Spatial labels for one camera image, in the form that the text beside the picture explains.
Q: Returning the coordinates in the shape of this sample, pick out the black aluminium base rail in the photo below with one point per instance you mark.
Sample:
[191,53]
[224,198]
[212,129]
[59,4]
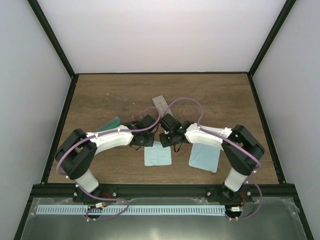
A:
[213,192]

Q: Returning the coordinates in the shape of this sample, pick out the light blue cloth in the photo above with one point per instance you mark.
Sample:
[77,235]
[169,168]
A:
[157,155]
[204,157]

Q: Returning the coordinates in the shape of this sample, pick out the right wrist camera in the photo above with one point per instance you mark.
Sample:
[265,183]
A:
[169,123]

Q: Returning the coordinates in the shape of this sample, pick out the blue-grey glasses case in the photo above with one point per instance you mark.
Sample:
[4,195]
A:
[112,124]

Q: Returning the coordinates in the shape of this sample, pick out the light blue slotted cable duct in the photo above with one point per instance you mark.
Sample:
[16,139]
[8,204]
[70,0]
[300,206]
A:
[134,210]

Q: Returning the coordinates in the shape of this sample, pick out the light grey glasses case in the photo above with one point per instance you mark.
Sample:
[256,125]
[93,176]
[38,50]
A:
[162,105]

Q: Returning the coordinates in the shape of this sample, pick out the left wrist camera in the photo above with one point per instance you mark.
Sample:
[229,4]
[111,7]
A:
[146,122]

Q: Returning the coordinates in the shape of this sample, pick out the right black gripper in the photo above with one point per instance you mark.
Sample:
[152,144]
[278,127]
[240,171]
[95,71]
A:
[164,142]

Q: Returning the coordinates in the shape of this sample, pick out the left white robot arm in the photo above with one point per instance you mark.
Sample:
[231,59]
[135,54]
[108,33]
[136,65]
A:
[75,155]

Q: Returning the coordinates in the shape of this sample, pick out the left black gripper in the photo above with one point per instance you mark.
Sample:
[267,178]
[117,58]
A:
[149,143]

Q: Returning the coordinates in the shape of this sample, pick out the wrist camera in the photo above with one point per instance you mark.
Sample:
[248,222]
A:
[169,123]
[146,122]

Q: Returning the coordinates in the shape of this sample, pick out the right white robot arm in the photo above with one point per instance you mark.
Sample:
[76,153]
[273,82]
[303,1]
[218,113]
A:
[241,148]

